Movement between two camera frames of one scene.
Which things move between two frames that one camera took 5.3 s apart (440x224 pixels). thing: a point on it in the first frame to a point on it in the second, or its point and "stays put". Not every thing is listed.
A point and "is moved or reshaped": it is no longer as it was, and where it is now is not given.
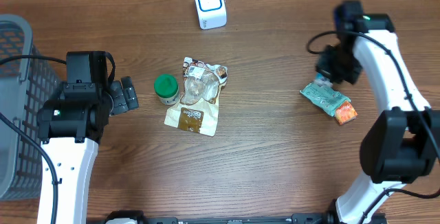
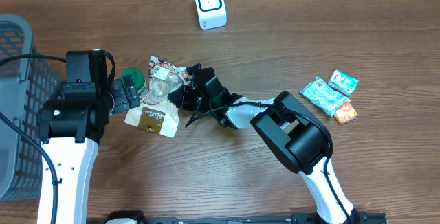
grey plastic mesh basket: [27, 80] stays put
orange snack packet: [345, 113] stays put
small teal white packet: [322, 80] to [342, 82]
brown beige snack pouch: [197, 108] is moved or reshaped
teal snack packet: [324, 96] stays put
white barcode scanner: [210, 5] stays put
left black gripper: [125, 94] stays put
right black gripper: [322, 66] to [185, 104]
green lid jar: [167, 88] to [139, 80]
